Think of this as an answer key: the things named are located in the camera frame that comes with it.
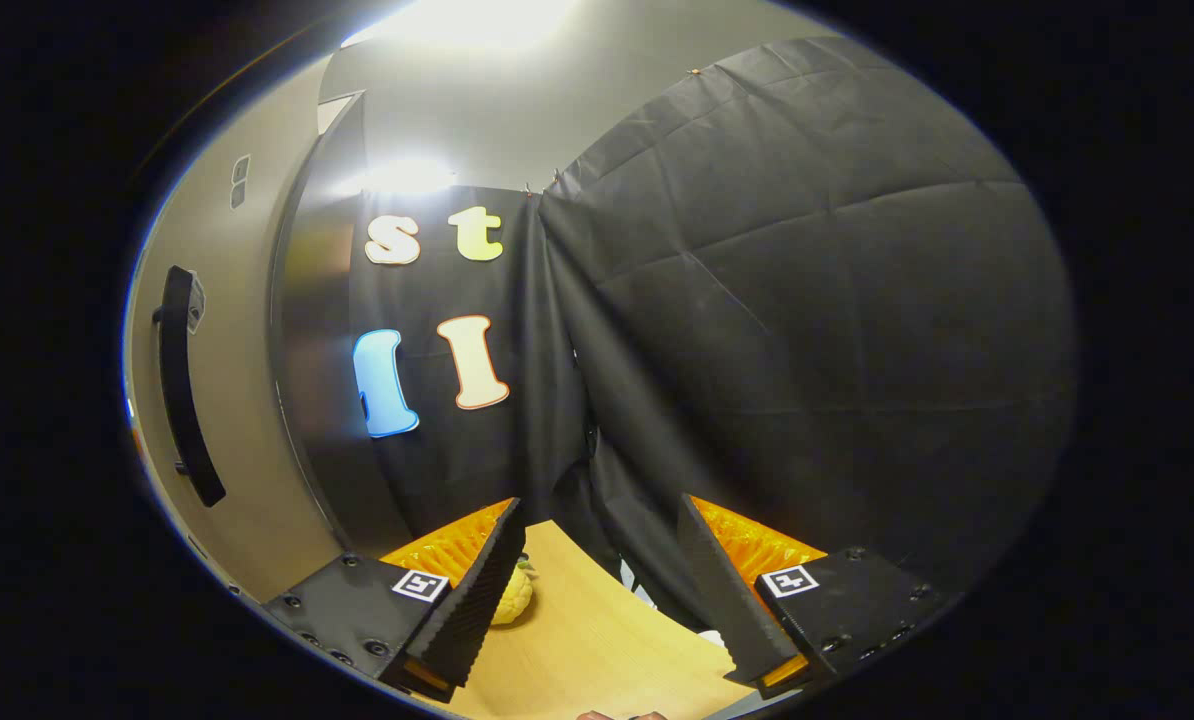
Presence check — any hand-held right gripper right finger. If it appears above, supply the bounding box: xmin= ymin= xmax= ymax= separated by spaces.
xmin=677 ymin=493 xmax=943 ymax=701

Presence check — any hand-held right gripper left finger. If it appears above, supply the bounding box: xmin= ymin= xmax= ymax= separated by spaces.
xmin=262 ymin=497 xmax=528 ymax=703

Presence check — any white cabinet door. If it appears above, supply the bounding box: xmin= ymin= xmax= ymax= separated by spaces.
xmin=122 ymin=75 xmax=348 ymax=603

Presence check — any yellow bumpy object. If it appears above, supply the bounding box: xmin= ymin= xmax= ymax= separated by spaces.
xmin=490 ymin=562 xmax=537 ymax=628

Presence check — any black backdrop cloth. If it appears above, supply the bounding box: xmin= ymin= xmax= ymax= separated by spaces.
xmin=347 ymin=35 xmax=1078 ymax=641

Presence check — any long ceiling light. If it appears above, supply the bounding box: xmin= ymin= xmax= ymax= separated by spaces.
xmin=342 ymin=0 xmax=583 ymax=51

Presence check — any black door handle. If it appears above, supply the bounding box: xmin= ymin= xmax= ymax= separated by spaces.
xmin=153 ymin=266 xmax=228 ymax=509

